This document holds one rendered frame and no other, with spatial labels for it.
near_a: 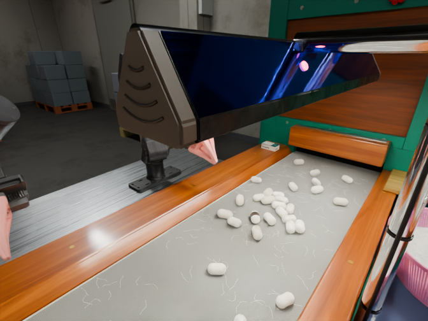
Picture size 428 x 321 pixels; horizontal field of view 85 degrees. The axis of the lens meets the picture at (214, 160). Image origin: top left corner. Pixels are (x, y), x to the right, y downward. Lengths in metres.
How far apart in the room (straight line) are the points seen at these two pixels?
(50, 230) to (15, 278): 0.27
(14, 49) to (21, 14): 0.80
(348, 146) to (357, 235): 0.37
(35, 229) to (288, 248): 0.65
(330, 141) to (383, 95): 0.19
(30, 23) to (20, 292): 7.30
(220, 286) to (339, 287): 0.19
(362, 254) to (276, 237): 0.16
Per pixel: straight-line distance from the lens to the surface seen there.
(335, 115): 0.93
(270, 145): 0.92
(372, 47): 0.31
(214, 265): 0.45
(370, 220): 0.63
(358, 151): 0.86
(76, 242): 0.55
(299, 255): 0.52
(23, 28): 7.57
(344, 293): 0.46
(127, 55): 0.18
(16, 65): 7.46
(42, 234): 0.78
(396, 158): 0.91
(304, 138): 0.90
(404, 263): 0.61
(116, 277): 0.49
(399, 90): 0.89
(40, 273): 0.52
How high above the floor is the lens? 1.09
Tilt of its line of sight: 24 degrees down
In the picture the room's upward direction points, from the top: straight up
